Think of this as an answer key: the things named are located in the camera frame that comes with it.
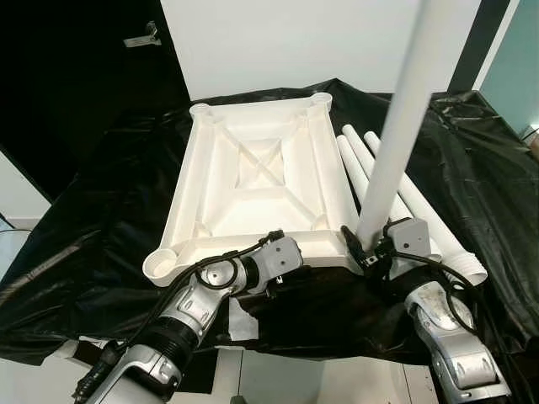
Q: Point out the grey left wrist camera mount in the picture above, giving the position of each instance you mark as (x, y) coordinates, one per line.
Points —
(282, 257)

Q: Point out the black plastic cover sheet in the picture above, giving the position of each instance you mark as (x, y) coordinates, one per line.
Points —
(472, 168)

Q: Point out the white tape piece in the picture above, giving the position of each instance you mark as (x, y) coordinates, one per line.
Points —
(242, 320)

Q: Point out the dark vertical pillar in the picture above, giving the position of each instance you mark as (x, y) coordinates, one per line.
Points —
(484, 42)

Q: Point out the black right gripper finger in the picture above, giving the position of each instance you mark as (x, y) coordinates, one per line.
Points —
(355, 248)

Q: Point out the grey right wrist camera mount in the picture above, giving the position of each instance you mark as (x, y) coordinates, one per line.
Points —
(411, 237)

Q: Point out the teal glass panel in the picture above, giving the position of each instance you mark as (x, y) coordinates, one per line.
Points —
(518, 67)

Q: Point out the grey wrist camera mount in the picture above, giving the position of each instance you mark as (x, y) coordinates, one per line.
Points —
(411, 237)
(282, 257)

